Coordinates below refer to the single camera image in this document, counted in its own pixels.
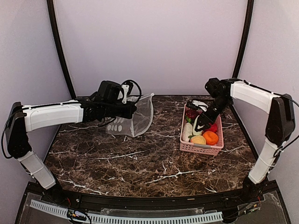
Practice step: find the white slotted cable duct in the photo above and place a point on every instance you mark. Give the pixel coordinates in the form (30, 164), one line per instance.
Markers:
(115, 216)

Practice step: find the black frame post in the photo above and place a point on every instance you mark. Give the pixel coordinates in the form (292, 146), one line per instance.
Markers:
(244, 38)
(59, 48)

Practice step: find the yellow peach toy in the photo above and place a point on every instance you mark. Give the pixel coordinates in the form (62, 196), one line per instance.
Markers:
(199, 139)

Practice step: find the clear polka dot zip bag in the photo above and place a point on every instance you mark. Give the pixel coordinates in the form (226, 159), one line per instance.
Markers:
(139, 123)

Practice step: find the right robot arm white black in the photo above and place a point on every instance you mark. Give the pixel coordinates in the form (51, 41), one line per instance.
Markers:
(278, 111)

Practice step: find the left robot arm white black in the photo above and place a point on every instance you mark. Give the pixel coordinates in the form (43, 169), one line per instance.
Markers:
(25, 119)

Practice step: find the dark red pomegranate toy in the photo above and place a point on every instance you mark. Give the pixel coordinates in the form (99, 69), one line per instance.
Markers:
(213, 128)

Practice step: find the right black frame post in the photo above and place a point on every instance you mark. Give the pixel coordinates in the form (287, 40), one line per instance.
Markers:
(244, 38)

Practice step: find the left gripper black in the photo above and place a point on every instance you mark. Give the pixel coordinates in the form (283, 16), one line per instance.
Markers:
(129, 114)

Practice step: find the left black frame post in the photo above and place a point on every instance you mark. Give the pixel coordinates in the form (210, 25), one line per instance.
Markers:
(59, 48)

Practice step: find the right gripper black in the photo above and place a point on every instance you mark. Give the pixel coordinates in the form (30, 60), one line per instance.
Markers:
(205, 121)

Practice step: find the dark red beet toy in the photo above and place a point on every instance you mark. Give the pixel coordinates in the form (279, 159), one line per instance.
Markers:
(191, 114)

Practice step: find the black front rail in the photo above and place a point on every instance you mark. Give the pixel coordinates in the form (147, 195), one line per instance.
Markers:
(222, 201)

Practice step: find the white radish toy right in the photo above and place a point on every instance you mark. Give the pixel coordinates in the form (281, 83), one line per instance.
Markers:
(198, 126)

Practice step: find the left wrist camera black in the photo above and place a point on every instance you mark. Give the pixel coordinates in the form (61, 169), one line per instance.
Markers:
(112, 92)

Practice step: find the white radish toy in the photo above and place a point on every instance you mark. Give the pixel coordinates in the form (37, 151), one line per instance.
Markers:
(187, 131)
(198, 126)

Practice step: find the pink plastic basket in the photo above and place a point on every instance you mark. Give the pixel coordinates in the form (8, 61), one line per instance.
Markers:
(201, 149)

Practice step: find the circuit board with leds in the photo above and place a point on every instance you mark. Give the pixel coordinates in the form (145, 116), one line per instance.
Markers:
(76, 215)

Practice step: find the white radish toy left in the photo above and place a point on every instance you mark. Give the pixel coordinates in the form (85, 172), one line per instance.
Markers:
(187, 131)

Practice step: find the orange tangerine toy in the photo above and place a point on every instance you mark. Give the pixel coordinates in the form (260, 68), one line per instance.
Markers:
(211, 138)

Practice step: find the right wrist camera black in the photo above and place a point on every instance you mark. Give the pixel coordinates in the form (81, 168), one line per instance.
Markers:
(214, 87)

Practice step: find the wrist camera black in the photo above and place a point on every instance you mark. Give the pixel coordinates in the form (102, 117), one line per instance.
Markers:
(112, 92)
(214, 87)

